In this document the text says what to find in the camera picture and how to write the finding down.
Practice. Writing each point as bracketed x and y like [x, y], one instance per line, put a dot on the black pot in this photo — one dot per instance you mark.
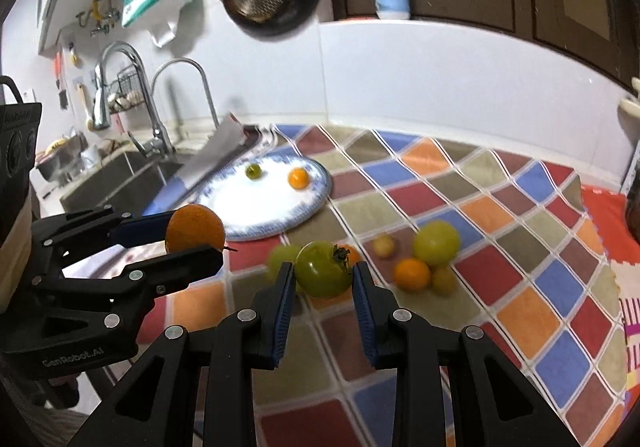
[55, 167]

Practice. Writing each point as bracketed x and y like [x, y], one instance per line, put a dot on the person's left forearm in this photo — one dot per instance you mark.
[12, 267]

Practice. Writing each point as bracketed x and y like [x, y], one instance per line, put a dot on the colourful checkered tablecloth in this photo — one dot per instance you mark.
[500, 227]

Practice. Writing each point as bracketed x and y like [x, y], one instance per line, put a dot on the small dark green tomato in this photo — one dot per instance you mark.
[254, 171]

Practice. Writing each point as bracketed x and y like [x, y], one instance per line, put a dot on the blue rimmed white plate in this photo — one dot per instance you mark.
[250, 207]

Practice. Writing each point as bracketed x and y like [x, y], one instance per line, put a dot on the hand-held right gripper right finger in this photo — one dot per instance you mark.
[365, 322]

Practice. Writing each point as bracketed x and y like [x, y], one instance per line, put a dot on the small orange tangerine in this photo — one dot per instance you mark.
[298, 178]

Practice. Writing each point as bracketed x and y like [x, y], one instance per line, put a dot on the large yellow-green apple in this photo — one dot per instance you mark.
[436, 242]

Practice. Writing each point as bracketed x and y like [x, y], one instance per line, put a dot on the dark brown jar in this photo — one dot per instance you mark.
[634, 207]

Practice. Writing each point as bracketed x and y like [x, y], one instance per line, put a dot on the red foam mat tile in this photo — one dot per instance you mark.
[605, 222]

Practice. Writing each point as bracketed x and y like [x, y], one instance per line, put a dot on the tall chrome spring faucet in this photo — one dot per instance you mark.
[155, 127]

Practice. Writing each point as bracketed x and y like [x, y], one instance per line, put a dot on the steel kitchen sink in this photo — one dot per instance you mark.
[115, 182]

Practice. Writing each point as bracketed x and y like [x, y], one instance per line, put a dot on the chrome gooseneck faucet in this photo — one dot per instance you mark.
[209, 94]

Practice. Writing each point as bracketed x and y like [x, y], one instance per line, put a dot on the large orange tangerine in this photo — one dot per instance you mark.
[195, 229]

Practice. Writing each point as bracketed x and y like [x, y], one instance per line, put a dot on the white foam mat tile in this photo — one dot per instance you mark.
[627, 282]

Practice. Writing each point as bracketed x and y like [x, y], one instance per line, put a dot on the metal wall hooks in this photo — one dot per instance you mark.
[105, 2]

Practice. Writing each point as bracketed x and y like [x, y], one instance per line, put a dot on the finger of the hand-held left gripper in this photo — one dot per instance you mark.
[190, 264]
[145, 229]

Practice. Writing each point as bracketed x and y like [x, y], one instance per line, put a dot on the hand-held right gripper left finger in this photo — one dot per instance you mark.
[282, 322]

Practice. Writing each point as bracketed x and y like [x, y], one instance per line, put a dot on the small yellow-brown kiwi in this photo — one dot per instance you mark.
[384, 245]
[444, 280]

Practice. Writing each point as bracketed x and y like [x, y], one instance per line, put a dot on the small light green grape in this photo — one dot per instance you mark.
[279, 257]

